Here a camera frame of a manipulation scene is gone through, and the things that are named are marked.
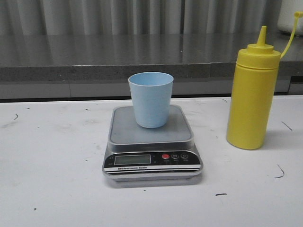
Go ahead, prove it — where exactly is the light blue plastic cup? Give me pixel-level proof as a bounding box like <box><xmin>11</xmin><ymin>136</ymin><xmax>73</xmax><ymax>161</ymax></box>
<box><xmin>128</xmin><ymin>72</ymin><xmax>174</xmax><ymax>128</ymax></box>

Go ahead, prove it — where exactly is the yellow squeeze bottle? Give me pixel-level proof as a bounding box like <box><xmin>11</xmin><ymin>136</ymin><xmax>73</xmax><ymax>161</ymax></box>
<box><xmin>226</xmin><ymin>11</ymin><xmax>303</xmax><ymax>150</ymax></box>

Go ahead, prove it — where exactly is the silver digital kitchen scale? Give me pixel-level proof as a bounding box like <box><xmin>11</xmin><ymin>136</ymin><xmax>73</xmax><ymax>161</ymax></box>
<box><xmin>102</xmin><ymin>105</ymin><xmax>204</xmax><ymax>182</ymax></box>

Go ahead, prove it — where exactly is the white container in background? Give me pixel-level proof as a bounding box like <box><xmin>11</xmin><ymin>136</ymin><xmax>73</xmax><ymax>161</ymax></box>
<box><xmin>277</xmin><ymin>0</ymin><xmax>303</xmax><ymax>34</ymax></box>

